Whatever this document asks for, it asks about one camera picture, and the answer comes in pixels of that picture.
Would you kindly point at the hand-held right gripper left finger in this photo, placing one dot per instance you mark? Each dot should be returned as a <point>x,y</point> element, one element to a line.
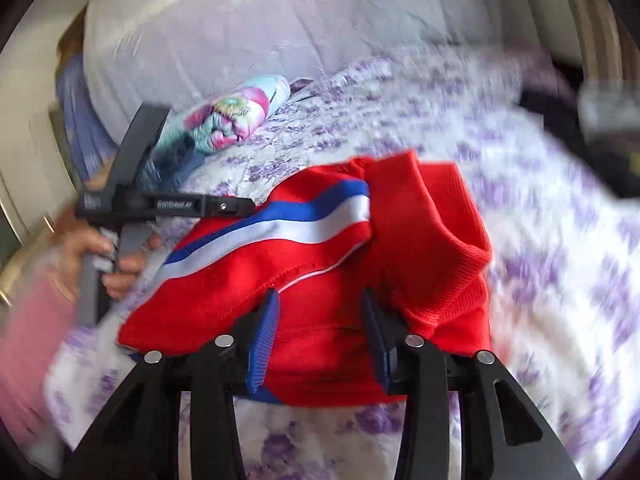
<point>267,340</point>

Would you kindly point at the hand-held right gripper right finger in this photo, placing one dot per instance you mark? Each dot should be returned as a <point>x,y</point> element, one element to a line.
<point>375,340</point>

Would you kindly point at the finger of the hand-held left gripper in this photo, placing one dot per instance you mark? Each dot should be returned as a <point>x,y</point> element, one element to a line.
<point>230,206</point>

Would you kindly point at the red pants with striped band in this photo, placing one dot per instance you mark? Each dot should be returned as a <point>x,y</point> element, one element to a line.
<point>320,270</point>

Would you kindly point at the person's left forearm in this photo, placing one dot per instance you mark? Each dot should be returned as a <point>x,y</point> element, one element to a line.
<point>30,345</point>

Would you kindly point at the person's left hand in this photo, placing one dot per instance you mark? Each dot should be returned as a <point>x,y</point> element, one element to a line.
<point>127,275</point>

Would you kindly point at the dark blue folded jeans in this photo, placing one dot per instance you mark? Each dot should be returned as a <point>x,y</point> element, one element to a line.
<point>172,152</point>

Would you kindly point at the colourful floral folded blanket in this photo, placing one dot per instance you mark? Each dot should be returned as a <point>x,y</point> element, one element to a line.
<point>230,115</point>

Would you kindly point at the lilac cloth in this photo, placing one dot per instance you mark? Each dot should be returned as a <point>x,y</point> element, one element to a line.
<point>82,120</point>

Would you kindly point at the purple floral bed sheet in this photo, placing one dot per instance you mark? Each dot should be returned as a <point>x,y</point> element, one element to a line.
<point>525,240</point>

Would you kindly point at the white lace pillow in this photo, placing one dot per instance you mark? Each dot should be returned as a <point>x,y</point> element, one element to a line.
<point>280,25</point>

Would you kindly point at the black folded clothing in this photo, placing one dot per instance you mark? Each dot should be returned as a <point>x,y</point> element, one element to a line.
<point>600,160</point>

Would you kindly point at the grey folded cloth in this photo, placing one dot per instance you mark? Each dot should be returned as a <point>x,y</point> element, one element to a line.
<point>612,107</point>

